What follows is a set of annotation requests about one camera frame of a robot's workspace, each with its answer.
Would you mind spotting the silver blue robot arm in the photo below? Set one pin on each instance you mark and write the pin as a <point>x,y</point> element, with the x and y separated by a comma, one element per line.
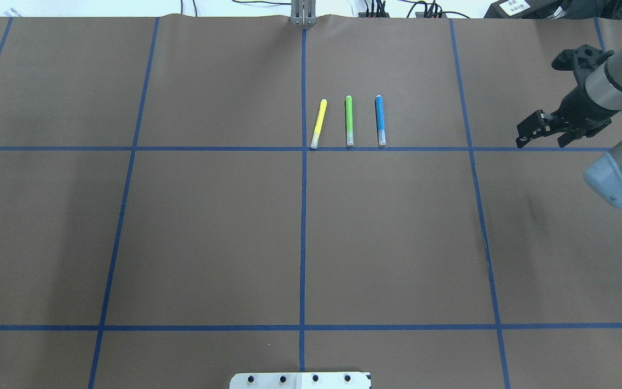
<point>604,86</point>

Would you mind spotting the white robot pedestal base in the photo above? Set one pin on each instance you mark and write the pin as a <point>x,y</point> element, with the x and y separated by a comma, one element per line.
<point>301,380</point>

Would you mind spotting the black label printer box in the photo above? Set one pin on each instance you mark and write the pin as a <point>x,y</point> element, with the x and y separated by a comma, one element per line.
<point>522,9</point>

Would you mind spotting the green highlighter pen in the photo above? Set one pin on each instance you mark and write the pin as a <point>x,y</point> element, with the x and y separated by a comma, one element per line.
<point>349,121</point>

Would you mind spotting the brown paper table cover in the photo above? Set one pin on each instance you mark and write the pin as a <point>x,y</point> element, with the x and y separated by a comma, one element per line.
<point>164,223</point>

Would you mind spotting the orange black electronics box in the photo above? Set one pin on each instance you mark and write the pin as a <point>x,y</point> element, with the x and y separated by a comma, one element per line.
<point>374,10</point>

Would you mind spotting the yellow highlighter pen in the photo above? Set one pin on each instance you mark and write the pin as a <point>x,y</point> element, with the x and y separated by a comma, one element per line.
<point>318,125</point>

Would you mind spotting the blue highlighter pen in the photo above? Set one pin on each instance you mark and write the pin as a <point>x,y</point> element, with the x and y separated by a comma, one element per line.
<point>381,121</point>

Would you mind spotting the aluminium frame post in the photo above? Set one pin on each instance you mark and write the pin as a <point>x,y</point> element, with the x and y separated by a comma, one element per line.
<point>303,12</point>

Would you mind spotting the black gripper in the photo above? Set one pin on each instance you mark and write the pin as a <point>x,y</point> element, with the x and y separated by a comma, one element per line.
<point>579,107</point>

